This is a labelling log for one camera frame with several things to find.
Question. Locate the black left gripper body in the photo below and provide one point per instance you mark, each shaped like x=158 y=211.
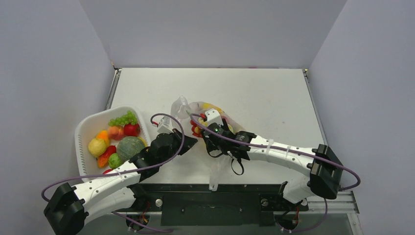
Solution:
x=175 y=150

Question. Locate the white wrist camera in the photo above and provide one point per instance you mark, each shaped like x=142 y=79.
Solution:
x=213 y=116
x=164 y=125

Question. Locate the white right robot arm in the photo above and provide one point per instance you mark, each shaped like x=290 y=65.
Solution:
x=320 y=169

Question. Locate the green fake melon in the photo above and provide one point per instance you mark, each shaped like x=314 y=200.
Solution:
x=129 y=146

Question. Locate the small green fake fruit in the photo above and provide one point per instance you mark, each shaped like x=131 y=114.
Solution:
x=115 y=161

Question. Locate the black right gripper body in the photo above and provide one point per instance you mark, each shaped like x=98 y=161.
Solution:
x=205 y=135

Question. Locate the yellow fake lemon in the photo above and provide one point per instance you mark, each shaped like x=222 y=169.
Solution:
x=97 y=147

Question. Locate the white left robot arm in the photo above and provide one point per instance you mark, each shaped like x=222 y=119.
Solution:
x=71 y=207

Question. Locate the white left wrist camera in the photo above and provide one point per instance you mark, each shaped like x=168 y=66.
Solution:
x=164 y=125

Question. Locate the white plastic basket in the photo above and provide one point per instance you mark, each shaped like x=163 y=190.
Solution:
x=90 y=126

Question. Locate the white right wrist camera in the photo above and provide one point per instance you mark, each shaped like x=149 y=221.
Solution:
x=213 y=116

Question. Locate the orange fake fruit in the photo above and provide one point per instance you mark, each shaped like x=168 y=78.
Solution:
x=103 y=135

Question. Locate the red fake apple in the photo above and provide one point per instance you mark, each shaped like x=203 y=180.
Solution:
x=132 y=130

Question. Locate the fake peach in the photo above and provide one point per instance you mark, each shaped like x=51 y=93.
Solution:
x=116 y=132

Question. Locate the clear printed plastic bag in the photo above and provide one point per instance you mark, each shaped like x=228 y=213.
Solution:
x=181 y=110

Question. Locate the red fake cherry bunch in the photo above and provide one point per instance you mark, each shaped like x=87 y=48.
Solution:
x=196 y=130

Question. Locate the green fake grapes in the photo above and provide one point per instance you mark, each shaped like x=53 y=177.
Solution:
x=127 y=118

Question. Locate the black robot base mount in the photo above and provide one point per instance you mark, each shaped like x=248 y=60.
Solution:
x=196 y=205

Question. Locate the red fake pepper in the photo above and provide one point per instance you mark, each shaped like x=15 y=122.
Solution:
x=102 y=160

